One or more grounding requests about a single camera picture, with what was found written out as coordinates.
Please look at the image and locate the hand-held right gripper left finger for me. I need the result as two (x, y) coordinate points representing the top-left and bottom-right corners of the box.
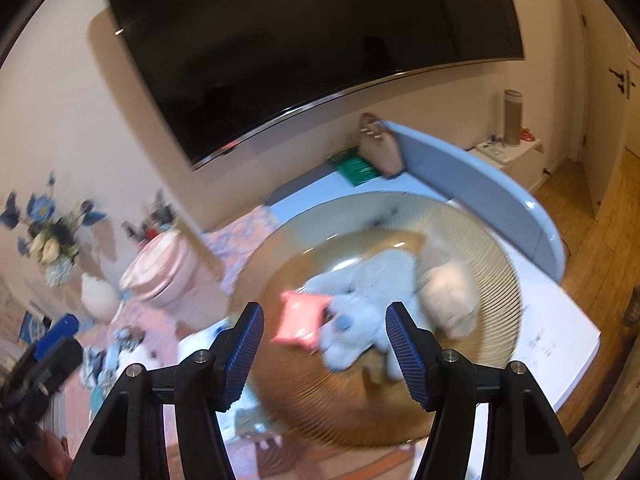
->
(67, 302), (266, 480)

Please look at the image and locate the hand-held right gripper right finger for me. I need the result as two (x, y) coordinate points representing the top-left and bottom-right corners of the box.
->
(385, 301), (586, 480)

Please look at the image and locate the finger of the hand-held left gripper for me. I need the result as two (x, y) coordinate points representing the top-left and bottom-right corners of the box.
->
(34, 313), (80, 361)

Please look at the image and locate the blue cloth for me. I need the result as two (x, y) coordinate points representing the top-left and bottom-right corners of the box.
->
(82, 332), (146, 411)

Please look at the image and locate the pink small packet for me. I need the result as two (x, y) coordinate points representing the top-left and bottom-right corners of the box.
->
(270, 290), (335, 352)

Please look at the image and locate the black and white patterned cloth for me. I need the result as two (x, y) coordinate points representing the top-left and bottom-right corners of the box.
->
(112, 327), (147, 354)

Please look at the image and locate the cream plush toy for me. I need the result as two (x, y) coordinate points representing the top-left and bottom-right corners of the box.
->
(417, 230), (478, 341)

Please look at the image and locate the round wicker basket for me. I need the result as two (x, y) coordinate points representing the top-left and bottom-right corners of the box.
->
(227, 191), (523, 448)

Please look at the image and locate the grey plush toy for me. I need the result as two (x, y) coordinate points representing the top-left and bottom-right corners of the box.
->
(300, 250), (426, 373)

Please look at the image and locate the blue printed box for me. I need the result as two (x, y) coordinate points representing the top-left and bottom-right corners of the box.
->
(19, 310), (52, 345)

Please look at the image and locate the white ribbed vase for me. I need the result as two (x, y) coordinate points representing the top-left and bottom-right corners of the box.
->
(80, 272), (123, 323)

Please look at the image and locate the blue and white flower bouquet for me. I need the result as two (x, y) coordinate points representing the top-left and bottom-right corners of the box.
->
(0, 172), (108, 288)

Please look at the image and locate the pink patterned tablecloth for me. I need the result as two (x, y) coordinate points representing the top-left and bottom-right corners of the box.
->
(0, 205), (411, 480)

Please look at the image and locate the pink storage box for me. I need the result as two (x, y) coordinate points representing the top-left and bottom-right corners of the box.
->
(119, 227), (226, 331)

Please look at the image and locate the bunch of pens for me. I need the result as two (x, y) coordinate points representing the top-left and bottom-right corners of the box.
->
(122, 190), (178, 243)

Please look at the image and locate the light blue oval board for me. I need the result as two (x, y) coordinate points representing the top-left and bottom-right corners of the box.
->
(382, 121), (568, 281)

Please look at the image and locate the green book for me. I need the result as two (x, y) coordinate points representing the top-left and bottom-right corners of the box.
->
(327, 150), (383, 188)

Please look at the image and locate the beige handbag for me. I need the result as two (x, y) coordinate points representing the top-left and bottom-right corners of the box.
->
(359, 112), (405, 178)

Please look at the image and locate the white side table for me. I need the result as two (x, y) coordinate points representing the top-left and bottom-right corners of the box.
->
(467, 137), (545, 193)

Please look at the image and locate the cream door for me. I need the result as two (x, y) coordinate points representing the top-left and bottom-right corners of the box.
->
(580, 5), (640, 223)

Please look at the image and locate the black flat television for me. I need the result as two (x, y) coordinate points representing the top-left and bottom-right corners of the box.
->
(95, 0), (525, 173)

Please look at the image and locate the black door handle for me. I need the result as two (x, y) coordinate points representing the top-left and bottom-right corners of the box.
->
(609, 66), (636, 99)

